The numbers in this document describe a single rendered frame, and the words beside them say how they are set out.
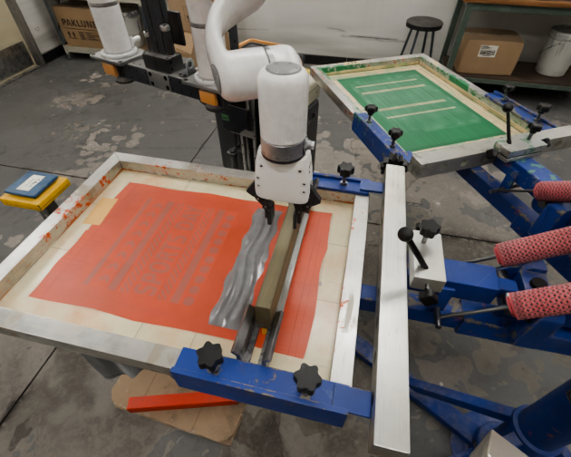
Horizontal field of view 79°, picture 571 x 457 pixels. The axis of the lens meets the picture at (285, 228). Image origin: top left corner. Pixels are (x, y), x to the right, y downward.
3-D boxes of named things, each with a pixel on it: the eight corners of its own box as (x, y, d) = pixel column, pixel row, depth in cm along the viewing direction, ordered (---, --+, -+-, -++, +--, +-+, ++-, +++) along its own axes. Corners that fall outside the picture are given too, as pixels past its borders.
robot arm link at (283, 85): (237, 42, 54) (293, 35, 57) (242, 106, 62) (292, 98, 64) (265, 80, 45) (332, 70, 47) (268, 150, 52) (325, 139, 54)
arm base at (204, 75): (217, 63, 119) (209, 13, 108) (246, 71, 114) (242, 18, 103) (186, 80, 109) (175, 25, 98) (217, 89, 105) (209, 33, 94)
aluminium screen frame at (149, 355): (-40, 324, 70) (-53, 314, 68) (119, 161, 110) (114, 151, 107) (346, 420, 58) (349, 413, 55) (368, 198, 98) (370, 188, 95)
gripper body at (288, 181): (317, 136, 59) (314, 187, 67) (259, 129, 60) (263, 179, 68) (309, 160, 54) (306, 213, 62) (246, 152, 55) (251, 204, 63)
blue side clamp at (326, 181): (261, 194, 101) (260, 175, 96) (266, 184, 104) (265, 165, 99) (364, 210, 96) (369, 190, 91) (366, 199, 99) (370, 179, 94)
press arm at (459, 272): (401, 288, 72) (407, 274, 68) (401, 266, 76) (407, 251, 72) (489, 305, 69) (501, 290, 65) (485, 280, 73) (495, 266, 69)
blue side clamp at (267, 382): (178, 386, 63) (169, 371, 58) (189, 360, 66) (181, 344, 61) (343, 428, 58) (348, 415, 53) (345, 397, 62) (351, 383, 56)
